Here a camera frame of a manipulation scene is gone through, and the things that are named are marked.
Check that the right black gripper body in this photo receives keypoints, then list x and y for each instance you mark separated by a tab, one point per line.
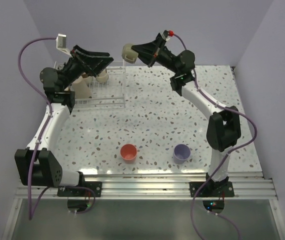
166	59

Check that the aluminium rail frame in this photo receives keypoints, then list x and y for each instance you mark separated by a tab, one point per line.
153	206

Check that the red cup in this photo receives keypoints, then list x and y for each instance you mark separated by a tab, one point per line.
128	153

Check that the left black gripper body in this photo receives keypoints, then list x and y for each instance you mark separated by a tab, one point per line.
74	69

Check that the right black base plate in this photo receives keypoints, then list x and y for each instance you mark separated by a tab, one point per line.
211	189

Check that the white wire dish rack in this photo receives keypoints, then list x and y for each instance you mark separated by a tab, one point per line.
110	94

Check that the purple cup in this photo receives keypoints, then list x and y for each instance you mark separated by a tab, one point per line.
181	153

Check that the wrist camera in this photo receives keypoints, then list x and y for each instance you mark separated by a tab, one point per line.
61	44
167	34

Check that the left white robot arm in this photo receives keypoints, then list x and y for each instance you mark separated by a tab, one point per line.
36	164

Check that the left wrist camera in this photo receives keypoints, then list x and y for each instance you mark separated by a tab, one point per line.
61	44

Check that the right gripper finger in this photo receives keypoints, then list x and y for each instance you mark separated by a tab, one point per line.
150	48
148	59

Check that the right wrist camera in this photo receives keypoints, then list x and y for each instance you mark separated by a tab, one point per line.
167	34

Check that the small olive mug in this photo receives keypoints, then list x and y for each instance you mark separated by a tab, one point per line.
128	54

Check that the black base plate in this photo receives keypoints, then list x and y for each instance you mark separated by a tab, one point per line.
88	189
211	189

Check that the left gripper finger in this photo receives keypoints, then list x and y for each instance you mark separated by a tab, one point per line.
93	66
81	53

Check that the beige tall cup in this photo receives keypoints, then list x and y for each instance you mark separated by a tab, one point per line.
81	89

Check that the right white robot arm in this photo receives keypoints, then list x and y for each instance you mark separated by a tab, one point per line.
223	129

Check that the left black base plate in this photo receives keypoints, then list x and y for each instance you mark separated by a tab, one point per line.
88	189

